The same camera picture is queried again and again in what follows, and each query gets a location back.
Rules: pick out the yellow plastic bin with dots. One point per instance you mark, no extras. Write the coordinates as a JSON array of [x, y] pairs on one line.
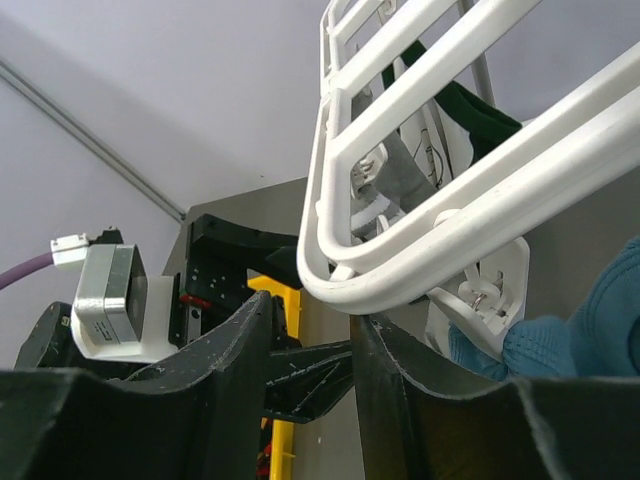
[[279, 403]]

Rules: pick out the green and white sock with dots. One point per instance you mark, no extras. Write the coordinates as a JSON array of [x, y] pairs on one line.
[[453, 131]]

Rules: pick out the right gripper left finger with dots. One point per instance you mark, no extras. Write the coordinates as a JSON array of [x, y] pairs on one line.
[[193, 415]]

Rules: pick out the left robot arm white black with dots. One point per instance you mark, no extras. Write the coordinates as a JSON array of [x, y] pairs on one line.
[[50, 343]]

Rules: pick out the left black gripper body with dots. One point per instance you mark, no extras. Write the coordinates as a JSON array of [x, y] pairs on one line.
[[214, 277]]

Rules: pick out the red black argyle sock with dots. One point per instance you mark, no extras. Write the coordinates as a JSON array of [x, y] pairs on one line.
[[263, 464]]

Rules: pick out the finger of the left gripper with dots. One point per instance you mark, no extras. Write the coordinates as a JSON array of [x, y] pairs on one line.
[[323, 376]]

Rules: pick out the blue cloth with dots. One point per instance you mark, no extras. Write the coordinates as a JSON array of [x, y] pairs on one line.
[[601, 338]]

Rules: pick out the grey striped sock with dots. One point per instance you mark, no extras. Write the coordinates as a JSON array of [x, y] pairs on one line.
[[393, 172]]

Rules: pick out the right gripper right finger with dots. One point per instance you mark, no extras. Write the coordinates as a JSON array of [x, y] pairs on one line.
[[421, 416]]

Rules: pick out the white clip hanger frame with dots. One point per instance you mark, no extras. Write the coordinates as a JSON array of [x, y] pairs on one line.
[[583, 142]]

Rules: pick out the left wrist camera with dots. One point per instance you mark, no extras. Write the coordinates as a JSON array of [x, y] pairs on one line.
[[119, 312]]

